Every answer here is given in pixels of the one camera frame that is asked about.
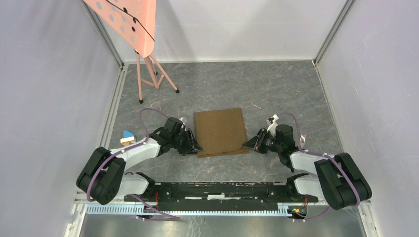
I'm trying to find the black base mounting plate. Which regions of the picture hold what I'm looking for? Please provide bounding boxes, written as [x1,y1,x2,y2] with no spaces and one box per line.
[139,182,319,211]

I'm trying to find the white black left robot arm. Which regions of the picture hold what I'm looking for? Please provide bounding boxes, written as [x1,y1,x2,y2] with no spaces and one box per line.
[76,117,203,205]

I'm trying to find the silver fork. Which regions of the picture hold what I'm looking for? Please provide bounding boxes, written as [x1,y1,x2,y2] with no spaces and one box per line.
[299,134,306,150]

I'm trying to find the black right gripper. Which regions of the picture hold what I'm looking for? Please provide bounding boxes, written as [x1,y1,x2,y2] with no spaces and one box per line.
[242,128,282,154]

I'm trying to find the aluminium frame rail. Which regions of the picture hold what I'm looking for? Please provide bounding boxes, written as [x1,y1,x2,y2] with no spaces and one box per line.
[82,2,127,148]

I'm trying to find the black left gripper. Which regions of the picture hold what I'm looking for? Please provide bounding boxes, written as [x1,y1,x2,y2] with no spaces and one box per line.
[170,128,203,157]

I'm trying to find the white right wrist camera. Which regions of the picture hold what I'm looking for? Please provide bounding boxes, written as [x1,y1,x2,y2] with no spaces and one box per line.
[266,114,279,136]

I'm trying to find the pink music stand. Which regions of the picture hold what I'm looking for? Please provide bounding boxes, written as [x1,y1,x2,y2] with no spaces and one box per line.
[84,0,180,104]

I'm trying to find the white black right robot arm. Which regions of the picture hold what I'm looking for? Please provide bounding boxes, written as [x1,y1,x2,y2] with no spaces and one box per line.
[243,124,373,210]

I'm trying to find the brown cloth napkin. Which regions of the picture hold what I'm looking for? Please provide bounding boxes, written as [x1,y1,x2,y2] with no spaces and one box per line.
[194,108,249,158]

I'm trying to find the blue white wooden block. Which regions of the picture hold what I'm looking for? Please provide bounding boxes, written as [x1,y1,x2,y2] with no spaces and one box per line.
[120,130,136,147]

